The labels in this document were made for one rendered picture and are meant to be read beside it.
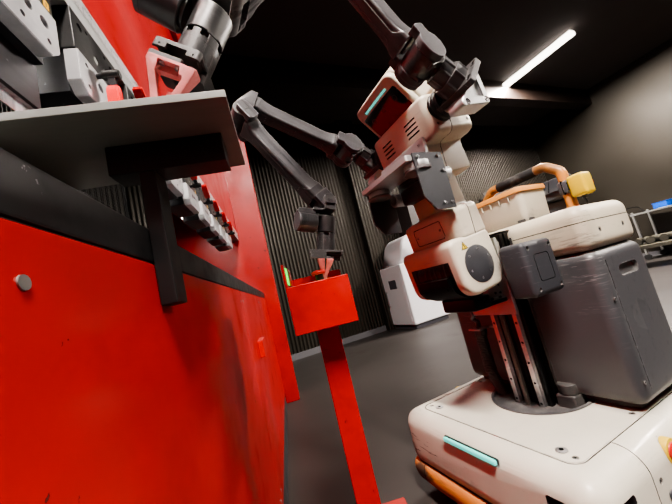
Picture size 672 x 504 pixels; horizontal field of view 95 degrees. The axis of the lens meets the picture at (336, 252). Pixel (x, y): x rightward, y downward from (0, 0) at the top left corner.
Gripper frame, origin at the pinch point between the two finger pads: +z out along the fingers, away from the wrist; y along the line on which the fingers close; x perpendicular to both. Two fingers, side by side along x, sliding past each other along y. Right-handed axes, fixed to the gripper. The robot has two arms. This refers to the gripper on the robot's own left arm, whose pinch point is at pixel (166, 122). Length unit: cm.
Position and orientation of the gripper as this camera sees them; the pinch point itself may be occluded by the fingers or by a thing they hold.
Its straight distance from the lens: 54.2
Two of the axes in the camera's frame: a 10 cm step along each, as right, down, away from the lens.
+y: 1.6, -1.7, -9.7
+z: -2.7, 9.4, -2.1
